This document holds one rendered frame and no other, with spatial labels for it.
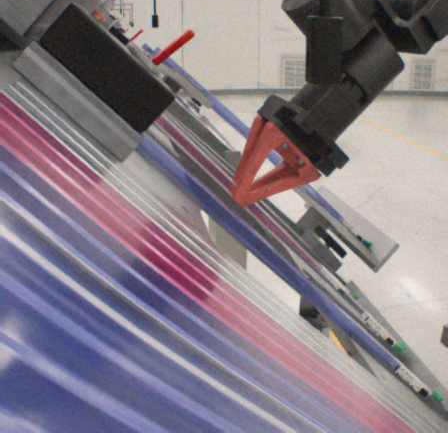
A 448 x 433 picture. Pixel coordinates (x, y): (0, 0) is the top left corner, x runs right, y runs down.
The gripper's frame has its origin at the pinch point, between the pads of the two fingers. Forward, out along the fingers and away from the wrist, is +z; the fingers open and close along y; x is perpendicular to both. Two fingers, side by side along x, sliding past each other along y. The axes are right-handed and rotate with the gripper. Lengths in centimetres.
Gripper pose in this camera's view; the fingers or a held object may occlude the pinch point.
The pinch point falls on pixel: (241, 193)
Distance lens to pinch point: 49.3
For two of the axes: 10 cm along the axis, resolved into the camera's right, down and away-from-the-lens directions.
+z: -6.9, 7.1, 1.3
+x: 6.9, 6.1, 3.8
